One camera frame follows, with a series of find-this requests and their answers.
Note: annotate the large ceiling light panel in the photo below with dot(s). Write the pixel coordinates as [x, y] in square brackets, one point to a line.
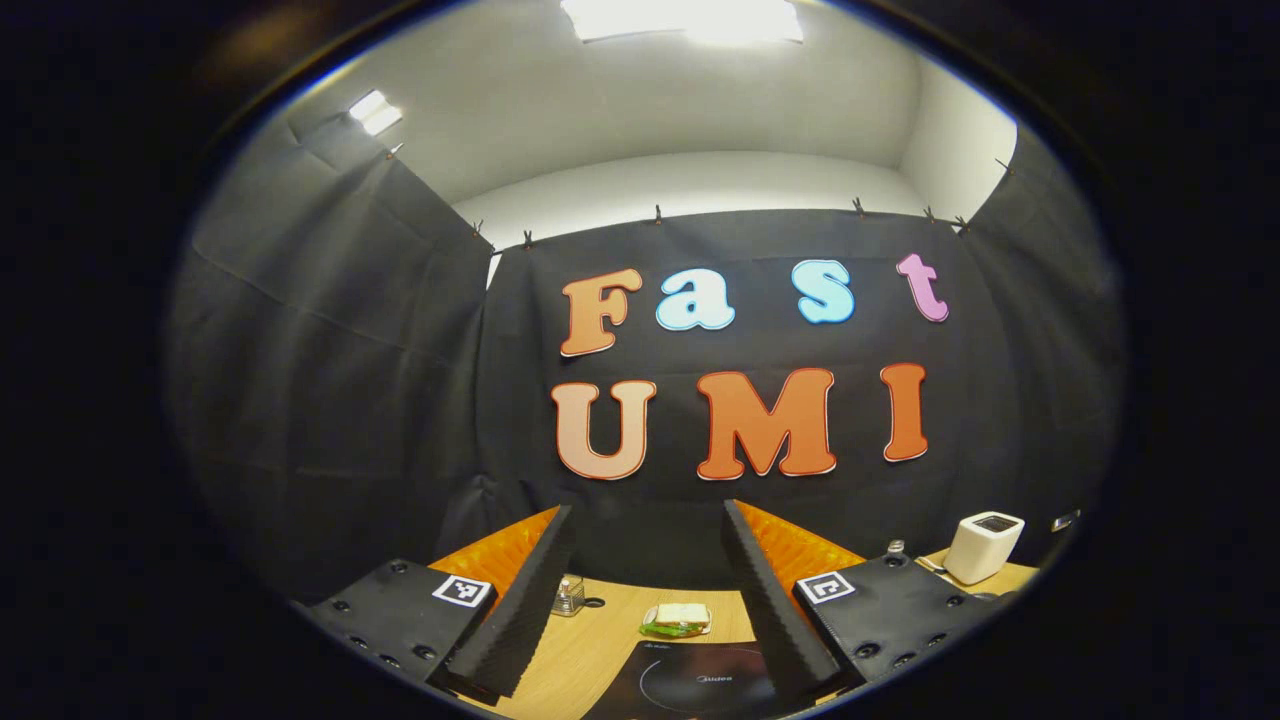
[680, 18]

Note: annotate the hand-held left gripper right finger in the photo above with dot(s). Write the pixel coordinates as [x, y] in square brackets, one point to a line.
[770, 600]

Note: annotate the white toaster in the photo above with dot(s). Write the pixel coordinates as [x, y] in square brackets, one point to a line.
[980, 550]

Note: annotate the small ceiling light panel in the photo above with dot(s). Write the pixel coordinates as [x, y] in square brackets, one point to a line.
[375, 112]

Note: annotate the black induction cooktop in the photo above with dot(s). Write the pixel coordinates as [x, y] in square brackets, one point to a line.
[690, 685]

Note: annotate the sandwich with lettuce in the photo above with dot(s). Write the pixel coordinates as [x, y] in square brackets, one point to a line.
[680, 617]

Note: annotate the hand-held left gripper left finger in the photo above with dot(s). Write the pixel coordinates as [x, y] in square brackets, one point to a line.
[530, 600]

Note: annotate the row of cloth clips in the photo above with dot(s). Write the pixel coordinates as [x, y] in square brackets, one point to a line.
[658, 215]

